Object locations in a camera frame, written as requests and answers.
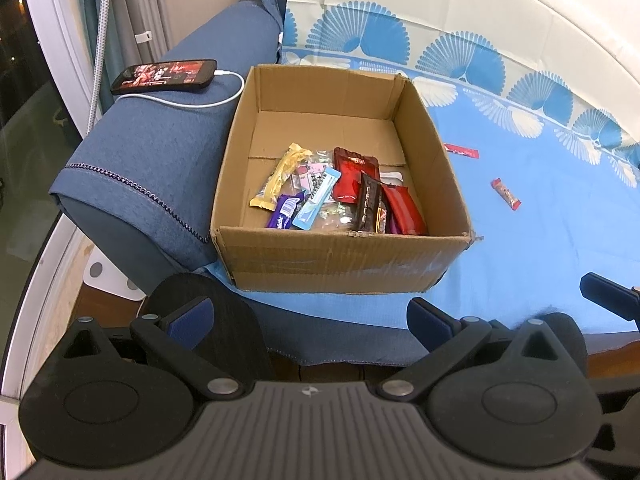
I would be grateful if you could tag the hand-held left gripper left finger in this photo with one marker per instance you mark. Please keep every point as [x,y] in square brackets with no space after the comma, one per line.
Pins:
[192,320]

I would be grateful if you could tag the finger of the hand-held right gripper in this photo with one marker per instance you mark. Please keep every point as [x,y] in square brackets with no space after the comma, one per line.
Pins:
[607,292]

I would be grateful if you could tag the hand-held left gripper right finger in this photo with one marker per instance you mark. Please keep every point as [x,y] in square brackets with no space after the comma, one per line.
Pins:
[427,322]

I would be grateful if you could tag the red snack packet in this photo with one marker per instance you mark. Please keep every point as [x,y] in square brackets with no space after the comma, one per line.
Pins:
[405,210]

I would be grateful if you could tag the brown cardboard box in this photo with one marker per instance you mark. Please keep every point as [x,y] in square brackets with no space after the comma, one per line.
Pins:
[325,265]

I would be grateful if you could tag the dark brown snack bar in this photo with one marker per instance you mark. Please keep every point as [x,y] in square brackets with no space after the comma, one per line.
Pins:
[367,205]

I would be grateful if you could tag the purple snack bar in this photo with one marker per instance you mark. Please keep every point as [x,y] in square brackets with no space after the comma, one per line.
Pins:
[282,210]

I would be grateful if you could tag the small red candy bar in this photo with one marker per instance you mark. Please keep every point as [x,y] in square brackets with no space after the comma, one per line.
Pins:
[505,194]

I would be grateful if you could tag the light blue snack bar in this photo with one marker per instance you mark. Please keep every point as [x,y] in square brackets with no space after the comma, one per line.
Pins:
[315,200]

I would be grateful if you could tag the large dark red pouch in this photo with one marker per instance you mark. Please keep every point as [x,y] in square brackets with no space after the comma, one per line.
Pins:
[350,175]

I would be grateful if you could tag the yellow snack bar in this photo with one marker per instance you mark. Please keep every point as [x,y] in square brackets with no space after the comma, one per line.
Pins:
[282,175]

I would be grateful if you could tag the thin red snack stick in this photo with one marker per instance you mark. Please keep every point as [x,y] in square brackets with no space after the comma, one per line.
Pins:
[462,150]

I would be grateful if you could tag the blue fan-patterned cloth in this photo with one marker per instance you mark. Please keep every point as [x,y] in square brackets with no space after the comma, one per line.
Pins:
[525,260]

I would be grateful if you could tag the white bathroom scale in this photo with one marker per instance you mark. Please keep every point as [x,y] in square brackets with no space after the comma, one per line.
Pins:
[107,277]

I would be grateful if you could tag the clear candy bag pink label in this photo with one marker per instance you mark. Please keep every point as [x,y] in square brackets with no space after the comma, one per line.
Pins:
[330,215]

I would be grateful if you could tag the blue sofa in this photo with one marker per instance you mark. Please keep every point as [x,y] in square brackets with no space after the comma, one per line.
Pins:
[150,160]

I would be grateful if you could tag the black smartphone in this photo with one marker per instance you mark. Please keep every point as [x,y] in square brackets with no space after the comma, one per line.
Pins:
[165,76]

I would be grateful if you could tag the grey curtain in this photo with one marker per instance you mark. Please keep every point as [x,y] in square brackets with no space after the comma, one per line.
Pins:
[140,0]

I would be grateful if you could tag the white window frame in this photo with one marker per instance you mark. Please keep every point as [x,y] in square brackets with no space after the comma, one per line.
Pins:
[55,10]

